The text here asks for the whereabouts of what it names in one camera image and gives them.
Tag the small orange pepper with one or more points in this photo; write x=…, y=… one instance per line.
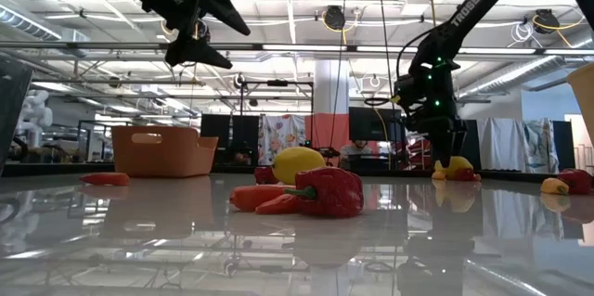
x=438, y=175

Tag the wide black monitor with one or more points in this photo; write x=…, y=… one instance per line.
x=371, y=124

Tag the floral cloth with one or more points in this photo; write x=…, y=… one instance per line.
x=278, y=133

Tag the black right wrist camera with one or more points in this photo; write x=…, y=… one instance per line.
x=407, y=92

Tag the red metal rack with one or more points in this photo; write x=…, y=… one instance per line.
x=420, y=154

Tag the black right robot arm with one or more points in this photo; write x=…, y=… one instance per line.
x=445, y=41

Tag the coral red panel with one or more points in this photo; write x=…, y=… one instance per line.
x=320, y=129

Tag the grey ceiling truss beam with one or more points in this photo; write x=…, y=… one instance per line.
x=93, y=45

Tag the white building column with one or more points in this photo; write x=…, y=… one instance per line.
x=325, y=87

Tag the black partition panel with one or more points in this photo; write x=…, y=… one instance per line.
x=473, y=147
x=564, y=145

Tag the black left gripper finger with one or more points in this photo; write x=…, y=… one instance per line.
x=195, y=52
x=223, y=8

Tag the white robot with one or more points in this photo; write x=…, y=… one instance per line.
x=34, y=115

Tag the orange carrot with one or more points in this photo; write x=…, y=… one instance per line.
x=253, y=196

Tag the grey ventilation duct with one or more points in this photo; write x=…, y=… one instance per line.
x=51, y=30

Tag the yellow pepper green stem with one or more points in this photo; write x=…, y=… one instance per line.
x=552, y=186

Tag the black gantry frame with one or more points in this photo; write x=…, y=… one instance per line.
x=278, y=83

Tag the black metal table frame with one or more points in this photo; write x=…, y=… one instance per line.
x=55, y=169

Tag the black device with lights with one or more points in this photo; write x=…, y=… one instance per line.
x=327, y=151

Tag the patterned blue white cloth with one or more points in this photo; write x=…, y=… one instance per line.
x=540, y=143

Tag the long ceiling light strip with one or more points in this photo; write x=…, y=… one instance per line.
x=301, y=47

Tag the orange plastic basket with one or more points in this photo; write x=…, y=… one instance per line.
x=162, y=159

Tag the silver ventilation duct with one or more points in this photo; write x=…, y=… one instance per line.
x=510, y=75

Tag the person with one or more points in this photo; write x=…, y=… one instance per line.
x=355, y=150

